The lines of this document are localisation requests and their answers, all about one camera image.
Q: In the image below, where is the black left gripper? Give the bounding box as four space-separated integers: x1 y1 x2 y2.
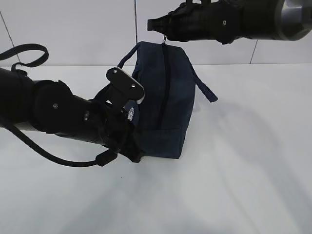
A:
92 87 144 163

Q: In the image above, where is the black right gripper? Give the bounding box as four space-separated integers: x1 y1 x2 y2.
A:
147 0 242 44

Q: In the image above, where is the dark navy lunch bag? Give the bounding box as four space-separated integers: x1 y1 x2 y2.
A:
118 41 218 159

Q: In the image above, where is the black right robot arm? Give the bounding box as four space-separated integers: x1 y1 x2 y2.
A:
147 0 312 44

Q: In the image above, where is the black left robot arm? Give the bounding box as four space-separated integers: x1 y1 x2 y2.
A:
0 67 145 168

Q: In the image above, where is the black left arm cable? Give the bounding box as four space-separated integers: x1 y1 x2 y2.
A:
0 43 117 169

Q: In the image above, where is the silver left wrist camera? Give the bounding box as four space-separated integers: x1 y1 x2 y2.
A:
106 67 145 104

